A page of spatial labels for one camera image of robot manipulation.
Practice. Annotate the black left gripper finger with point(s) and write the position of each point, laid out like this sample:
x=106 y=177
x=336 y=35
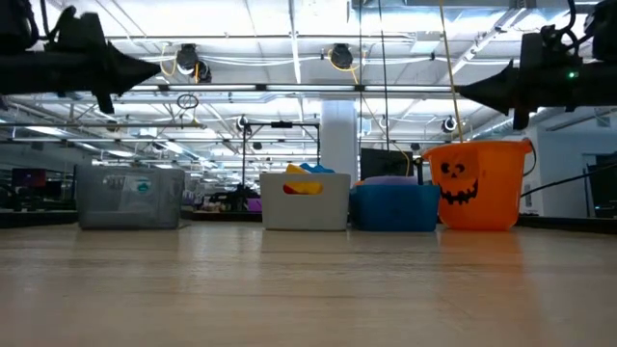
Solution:
x=105 y=102
x=127 y=72

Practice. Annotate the orange pumpkin bucket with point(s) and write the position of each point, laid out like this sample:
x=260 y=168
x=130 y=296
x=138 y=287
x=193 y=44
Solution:
x=482 y=193

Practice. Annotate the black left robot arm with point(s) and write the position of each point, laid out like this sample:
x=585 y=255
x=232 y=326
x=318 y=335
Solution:
x=17 y=24

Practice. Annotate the dark background screen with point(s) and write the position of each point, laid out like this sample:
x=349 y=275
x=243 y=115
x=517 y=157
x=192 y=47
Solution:
x=602 y=183

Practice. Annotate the dark background monitor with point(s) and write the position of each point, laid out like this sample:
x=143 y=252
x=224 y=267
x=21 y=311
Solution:
x=29 y=177

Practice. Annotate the grey plastic tray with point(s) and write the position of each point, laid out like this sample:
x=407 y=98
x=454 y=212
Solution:
x=130 y=212

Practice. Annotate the black background monitor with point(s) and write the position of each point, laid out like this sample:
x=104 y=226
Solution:
x=385 y=164

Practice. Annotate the teal plastic tray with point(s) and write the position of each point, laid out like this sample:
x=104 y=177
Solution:
x=395 y=209

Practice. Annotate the black background robot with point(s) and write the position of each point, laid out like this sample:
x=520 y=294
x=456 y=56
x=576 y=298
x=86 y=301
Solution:
x=236 y=197

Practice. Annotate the white building pillar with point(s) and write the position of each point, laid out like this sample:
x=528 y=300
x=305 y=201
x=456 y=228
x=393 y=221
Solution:
x=339 y=135

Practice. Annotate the purple background box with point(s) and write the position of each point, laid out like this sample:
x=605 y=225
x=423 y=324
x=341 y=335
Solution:
x=254 y=205

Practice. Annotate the long ceiling light bar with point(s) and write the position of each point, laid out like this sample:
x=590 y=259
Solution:
x=308 y=88

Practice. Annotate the clear grey plastic bin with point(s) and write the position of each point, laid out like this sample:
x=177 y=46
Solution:
x=303 y=212

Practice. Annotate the black background frame stand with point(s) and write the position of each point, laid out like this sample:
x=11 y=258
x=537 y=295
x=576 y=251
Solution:
x=282 y=124

